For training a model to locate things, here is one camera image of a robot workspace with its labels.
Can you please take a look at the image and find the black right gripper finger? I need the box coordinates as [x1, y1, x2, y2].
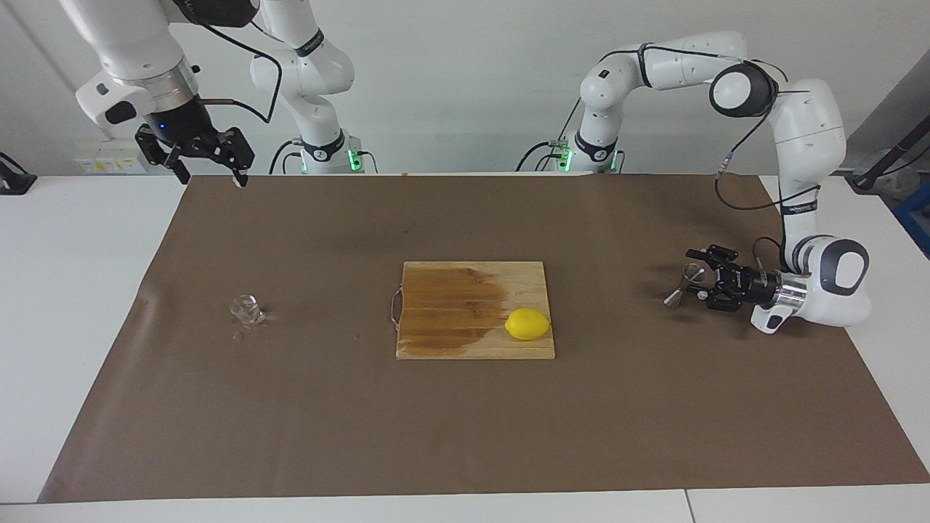
[135, 126, 193, 187]
[202, 126, 257, 189]

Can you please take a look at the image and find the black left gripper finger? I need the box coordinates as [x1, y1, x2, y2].
[688, 285, 744, 314]
[685, 244, 740, 272]

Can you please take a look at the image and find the steel double jigger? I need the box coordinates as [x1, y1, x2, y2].
[663, 263, 707, 308]

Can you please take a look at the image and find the small clear glass cup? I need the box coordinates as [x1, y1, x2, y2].
[230, 294, 265, 327]

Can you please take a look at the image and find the black table clamp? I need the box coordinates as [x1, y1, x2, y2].
[0, 153, 37, 195]

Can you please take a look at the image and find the black stand pole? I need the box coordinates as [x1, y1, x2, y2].
[850, 116, 930, 191]

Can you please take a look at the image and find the yellow lemon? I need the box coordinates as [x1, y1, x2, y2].
[504, 307, 551, 341]

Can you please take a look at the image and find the brown paper table mat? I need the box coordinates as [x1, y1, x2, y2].
[38, 174, 930, 503]

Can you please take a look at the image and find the wooden cutting board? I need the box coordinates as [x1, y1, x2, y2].
[395, 261, 557, 360]

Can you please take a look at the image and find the black right base cable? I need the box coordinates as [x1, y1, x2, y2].
[269, 140, 300, 175]

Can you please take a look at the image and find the black base cable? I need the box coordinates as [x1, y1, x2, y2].
[516, 108, 584, 173]
[269, 140, 300, 175]

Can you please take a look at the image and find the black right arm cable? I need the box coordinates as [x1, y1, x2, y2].
[182, 0, 284, 124]

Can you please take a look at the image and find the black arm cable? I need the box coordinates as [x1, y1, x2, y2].
[603, 44, 822, 273]
[182, 0, 284, 124]

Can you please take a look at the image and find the white wall socket strip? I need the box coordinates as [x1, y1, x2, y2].
[75, 142, 146, 175]

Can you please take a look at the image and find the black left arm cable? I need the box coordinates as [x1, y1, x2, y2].
[603, 44, 822, 273]

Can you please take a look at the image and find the black left base cable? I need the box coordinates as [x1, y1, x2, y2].
[516, 108, 584, 173]

